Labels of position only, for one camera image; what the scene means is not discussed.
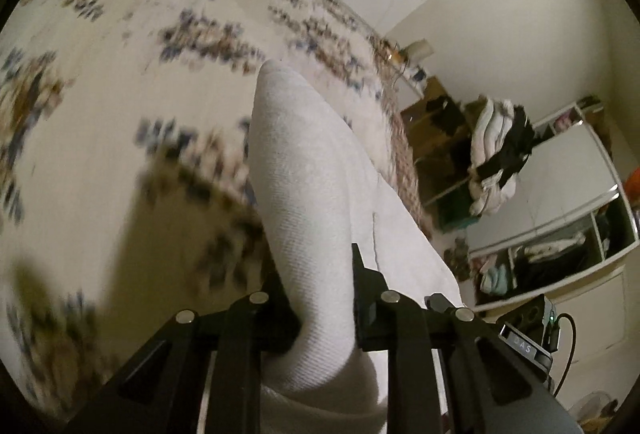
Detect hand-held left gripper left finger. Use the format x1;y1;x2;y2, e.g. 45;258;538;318
65;273;306;434

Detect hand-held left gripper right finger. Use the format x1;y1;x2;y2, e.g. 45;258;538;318
351;243;586;434

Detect white pants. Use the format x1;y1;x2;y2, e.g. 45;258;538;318
247;59;464;434

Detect folded pastel clothes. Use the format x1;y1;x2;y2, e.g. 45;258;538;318
477;263;512;296

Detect hanging clothes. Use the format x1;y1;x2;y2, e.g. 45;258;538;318
515;228;592;286

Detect dark patterned shoes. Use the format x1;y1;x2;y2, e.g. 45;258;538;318
444;236;472;283

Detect teal storage box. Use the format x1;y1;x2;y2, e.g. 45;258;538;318
440;193;477;233

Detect white wardrobe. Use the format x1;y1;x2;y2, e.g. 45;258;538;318
467;94;640;316

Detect black clothes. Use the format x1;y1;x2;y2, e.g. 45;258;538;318
476;106;539;188

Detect wooden nightstand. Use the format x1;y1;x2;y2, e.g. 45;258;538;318
400;76;476;206

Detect black cloth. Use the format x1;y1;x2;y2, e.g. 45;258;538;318
432;96;469;141

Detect pile of clothes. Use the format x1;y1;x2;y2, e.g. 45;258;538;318
467;96;532;218

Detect white nightstand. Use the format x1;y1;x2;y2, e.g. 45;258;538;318
387;56;431;98

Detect beige table lamp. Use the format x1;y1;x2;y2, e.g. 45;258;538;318
405;39;434;63

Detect floral bed sheet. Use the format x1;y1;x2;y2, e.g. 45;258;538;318
0;0;436;431

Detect black cable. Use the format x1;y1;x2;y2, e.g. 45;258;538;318
552;312;577;397

